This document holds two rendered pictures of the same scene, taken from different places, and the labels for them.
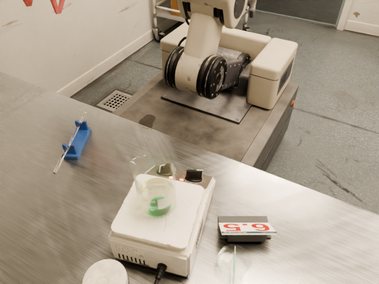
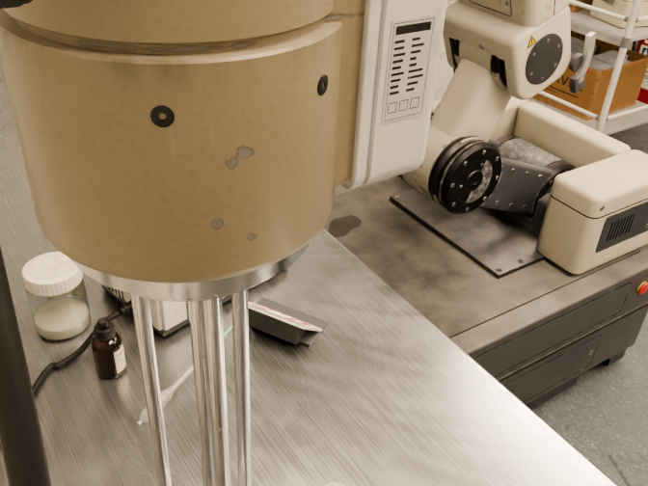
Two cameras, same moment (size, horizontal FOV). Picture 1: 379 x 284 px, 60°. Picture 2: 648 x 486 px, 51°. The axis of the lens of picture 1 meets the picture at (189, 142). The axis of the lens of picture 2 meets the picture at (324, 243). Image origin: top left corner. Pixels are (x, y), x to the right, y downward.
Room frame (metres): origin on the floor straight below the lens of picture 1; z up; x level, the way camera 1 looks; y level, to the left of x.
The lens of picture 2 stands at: (-0.19, -0.39, 1.27)
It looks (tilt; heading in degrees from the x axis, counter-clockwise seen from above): 34 degrees down; 26
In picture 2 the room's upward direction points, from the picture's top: 3 degrees clockwise
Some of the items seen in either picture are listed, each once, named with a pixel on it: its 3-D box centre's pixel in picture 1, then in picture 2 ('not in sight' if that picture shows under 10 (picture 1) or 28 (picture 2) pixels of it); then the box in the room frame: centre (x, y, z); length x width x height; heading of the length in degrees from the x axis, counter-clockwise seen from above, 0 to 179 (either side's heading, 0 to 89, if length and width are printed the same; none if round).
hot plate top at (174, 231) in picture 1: (159, 208); not in sight; (0.31, 0.05, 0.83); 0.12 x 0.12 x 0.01; 75
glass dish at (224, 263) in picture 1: (233, 262); (229, 343); (0.26, -0.07, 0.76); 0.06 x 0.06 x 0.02
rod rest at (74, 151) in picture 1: (76, 138); not in sight; (0.55, 0.25, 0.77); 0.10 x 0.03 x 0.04; 175
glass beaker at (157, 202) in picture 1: (154, 186); not in sight; (0.32, 0.05, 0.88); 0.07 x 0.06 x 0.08; 68
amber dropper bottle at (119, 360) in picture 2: not in sight; (107, 344); (0.17, 0.02, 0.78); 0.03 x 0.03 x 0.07
